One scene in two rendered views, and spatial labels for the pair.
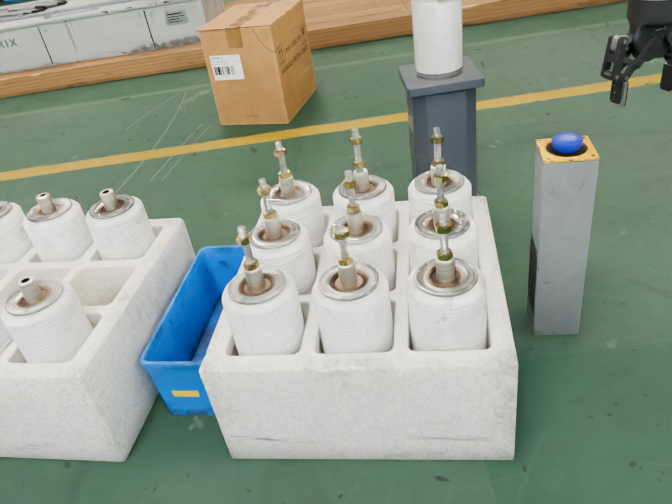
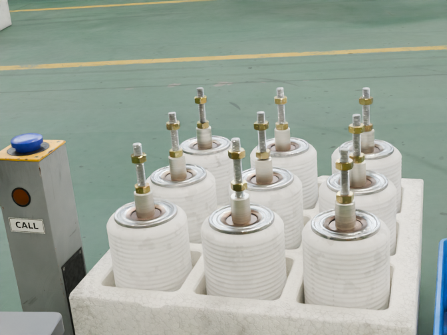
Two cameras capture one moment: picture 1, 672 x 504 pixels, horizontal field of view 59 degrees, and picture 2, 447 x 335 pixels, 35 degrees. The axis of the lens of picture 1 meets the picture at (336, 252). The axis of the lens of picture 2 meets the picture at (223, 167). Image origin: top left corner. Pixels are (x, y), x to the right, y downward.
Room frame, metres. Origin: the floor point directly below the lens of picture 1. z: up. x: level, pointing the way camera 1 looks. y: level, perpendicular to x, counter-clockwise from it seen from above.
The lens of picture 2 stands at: (1.54, 0.00, 0.60)
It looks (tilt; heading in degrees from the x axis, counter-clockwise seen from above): 21 degrees down; 186
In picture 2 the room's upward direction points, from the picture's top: 5 degrees counter-clockwise
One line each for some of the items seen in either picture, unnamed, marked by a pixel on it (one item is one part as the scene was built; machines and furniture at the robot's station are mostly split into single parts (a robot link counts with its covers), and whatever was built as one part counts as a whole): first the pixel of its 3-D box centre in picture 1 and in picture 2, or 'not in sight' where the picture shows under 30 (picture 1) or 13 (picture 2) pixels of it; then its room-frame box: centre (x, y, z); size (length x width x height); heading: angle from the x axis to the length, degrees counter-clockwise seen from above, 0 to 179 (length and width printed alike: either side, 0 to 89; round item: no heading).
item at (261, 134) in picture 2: (351, 196); (262, 140); (0.70, -0.03, 0.31); 0.01 x 0.01 x 0.08
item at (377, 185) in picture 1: (362, 187); (241, 219); (0.82, -0.06, 0.25); 0.08 x 0.08 x 0.01
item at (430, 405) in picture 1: (368, 316); (271, 288); (0.70, -0.03, 0.09); 0.39 x 0.39 x 0.18; 78
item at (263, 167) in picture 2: (355, 221); (263, 169); (0.70, -0.03, 0.26); 0.02 x 0.02 x 0.03
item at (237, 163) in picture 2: (357, 152); (237, 170); (0.82, -0.06, 0.31); 0.01 x 0.01 x 0.08
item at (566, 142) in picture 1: (566, 144); (27, 144); (0.72, -0.33, 0.32); 0.04 x 0.04 x 0.02
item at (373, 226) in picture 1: (356, 229); (264, 179); (0.70, -0.03, 0.25); 0.08 x 0.08 x 0.01
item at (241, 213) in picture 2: (361, 180); (240, 209); (0.82, -0.06, 0.26); 0.02 x 0.02 x 0.03
